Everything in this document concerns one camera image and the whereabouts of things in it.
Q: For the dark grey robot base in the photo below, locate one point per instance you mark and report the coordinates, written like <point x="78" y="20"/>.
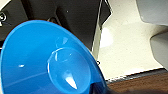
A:
<point x="76" y="16"/>

